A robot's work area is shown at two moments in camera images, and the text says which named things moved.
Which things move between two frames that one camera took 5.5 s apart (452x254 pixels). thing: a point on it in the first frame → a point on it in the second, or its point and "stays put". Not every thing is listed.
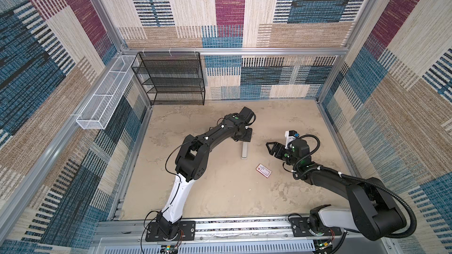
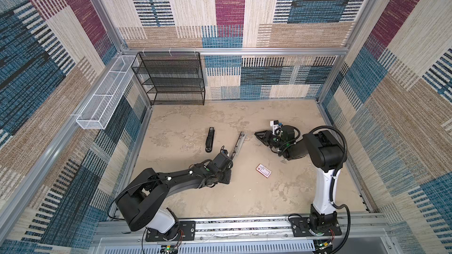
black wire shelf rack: [170, 78] stays put
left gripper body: [246, 136] → [226, 170]
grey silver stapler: [244, 150] → [241, 141]
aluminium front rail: [248, 236] stays put
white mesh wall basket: [105, 99] stays put
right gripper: [276, 146] → [266, 137]
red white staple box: [263, 170] stays put
